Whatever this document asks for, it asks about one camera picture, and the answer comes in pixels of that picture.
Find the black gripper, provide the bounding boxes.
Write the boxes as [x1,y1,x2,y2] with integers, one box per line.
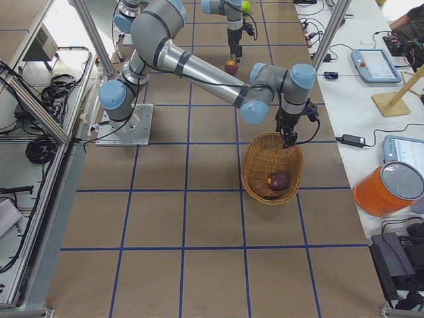
[275,109,302,148]
[229,40,242,63]

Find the red apple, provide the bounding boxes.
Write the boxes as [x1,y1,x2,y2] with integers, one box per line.
[225,60,239,76]

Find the dark purple apple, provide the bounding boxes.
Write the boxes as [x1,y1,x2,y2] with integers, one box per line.
[267,172,290,191]

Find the green apple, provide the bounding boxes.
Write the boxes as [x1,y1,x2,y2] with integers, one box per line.
[242,0,250,15]

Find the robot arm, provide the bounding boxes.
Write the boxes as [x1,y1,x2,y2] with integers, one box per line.
[112,0,257,64]
[99,1,319,148]

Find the wicker basket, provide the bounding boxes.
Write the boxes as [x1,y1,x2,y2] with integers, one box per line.
[241,132,303,205]

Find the black power adapter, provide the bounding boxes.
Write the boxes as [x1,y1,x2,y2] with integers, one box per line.
[336,134,366,148]

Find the wooden stand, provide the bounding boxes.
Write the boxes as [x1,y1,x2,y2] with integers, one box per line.
[371,66,423,117]

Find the orange plastic bucket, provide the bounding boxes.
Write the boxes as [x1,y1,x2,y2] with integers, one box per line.
[353,161,423,217]

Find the teach pendant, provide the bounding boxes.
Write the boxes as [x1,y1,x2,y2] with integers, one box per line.
[350,49,401,83]

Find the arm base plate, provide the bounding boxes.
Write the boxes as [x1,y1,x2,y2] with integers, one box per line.
[95,103,154,146]

